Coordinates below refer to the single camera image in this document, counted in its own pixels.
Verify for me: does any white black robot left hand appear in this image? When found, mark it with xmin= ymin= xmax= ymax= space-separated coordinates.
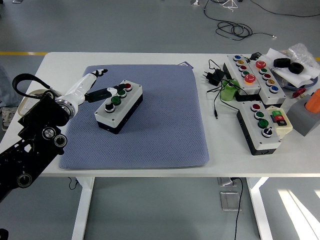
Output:
xmin=59 ymin=68 xmax=128 ymax=111

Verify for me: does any four-button control box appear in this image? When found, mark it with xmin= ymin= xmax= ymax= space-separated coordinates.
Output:
xmin=94 ymin=79 xmax=144 ymax=136
xmin=236 ymin=100 xmax=282 ymax=157

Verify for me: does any five-button box, black base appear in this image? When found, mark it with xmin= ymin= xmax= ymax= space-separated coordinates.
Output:
xmin=222 ymin=54 xmax=262 ymax=102

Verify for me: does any five-button box, grey base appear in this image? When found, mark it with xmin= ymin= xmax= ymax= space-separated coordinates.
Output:
xmin=247 ymin=59 xmax=287 ymax=106

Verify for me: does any four-button control box, scuffed base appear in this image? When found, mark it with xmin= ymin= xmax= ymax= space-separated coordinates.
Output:
xmin=236 ymin=100 xmax=282 ymax=157

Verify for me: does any cream shallow tray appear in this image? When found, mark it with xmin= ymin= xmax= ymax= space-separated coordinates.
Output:
xmin=17 ymin=89 xmax=55 ymax=118

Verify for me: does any grey-blue textured mat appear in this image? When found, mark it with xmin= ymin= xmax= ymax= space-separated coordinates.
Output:
xmin=58 ymin=64 xmax=210 ymax=170

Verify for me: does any purple card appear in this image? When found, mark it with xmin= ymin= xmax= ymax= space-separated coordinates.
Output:
xmin=177 ymin=61 xmax=195 ymax=70

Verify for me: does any white table leg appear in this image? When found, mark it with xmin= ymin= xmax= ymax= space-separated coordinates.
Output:
xmin=71 ymin=176 xmax=95 ymax=240
xmin=246 ymin=176 xmax=273 ymax=240

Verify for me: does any black power adapter plug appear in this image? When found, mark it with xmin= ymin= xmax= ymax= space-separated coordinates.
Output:
xmin=201 ymin=68 xmax=226 ymax=87

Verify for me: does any green plastic cylinder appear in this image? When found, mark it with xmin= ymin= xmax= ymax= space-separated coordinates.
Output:
xmin=219 ymin=78 xmax=241 ymax=102

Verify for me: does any grey floor socket box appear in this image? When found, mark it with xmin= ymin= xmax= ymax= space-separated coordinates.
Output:
xmin=217 ymin=176 xmax=238 ymax=187

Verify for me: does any grey floor socket plate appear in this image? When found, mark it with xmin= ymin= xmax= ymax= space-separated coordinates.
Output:
xmin=219 ymin=191 xmax=243 ymax=212

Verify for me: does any red valve knob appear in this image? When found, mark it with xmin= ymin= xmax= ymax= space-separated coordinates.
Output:
xmin=292 ymin=87 xmax=307 ymax=99

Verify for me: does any grey wedge block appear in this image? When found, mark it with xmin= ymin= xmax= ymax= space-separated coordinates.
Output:
xmin=285 ymin=93 xmax=320 ymax=137

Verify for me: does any clear bubble wrap bag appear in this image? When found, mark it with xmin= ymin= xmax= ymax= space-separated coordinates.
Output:
xmin=279 ymin=42 xmax=316 ymax=68

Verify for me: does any white foam sheet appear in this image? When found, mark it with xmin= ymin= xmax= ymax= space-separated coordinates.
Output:
xmin=259 ymin=47 xmax=320 ymax=88

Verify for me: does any orange cylinder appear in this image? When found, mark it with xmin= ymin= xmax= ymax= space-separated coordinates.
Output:
xmin=304 ymin=88 xmax=320 ymax=113

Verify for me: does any short black cable loop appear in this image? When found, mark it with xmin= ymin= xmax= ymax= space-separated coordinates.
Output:
xmin=67 ymin=176 xmax=80 ymax=190

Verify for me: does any black adapter cord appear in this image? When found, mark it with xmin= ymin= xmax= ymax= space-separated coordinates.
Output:
xmin=206 ymin=59 xmax=242 ymax=120

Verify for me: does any white floor cable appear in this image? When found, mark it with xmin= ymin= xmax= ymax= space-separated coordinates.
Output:
xmin=219 ymin=0 xmax=241 ymax=13

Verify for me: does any black power cable under table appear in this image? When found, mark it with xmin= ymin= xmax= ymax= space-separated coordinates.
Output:
xmin=231 ymin=176 xmax=245 ymax=240

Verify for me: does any black foam ring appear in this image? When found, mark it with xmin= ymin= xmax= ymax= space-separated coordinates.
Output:
xmin=289 ymin=62 xmax=304 ymax=75
xmin=273 ymin=57 xmax=292 ymax=68

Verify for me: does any coiled black floor cable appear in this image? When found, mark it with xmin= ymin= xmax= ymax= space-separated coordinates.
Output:
xmin=203 ymin=0 xmax=278 ymax=41

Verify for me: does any cream small switch box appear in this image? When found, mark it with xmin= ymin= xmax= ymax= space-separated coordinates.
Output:
xmin=265 ymin=105 xmax=293 ymax=138

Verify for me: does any blue ring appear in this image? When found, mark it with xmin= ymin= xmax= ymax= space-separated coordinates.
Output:
xmin=282 ymin=76 xmax=320 ymax=91

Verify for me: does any thin black floor cable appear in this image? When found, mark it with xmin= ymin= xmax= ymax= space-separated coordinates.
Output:
xmin=249 ymin=0 xmax=320 ymax=18

